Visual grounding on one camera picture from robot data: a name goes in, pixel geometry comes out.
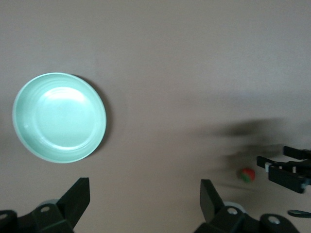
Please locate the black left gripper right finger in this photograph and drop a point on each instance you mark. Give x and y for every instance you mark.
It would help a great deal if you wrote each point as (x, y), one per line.
(230, 222)

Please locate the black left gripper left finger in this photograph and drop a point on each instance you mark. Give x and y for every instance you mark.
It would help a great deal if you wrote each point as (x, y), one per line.
(43, 221)

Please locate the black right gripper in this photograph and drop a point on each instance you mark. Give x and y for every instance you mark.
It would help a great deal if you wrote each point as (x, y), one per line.
(302, 163)

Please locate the red strawberry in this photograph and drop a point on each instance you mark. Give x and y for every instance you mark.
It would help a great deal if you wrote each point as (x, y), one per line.
(247, 175)

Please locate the light green round plate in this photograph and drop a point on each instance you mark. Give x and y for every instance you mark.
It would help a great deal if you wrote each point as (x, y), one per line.
(60, 119)

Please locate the brown table cloth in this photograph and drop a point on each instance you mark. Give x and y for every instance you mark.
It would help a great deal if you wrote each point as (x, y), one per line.
(170, 72)

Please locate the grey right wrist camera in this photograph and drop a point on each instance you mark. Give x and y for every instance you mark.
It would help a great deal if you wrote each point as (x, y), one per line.
(286, 178)

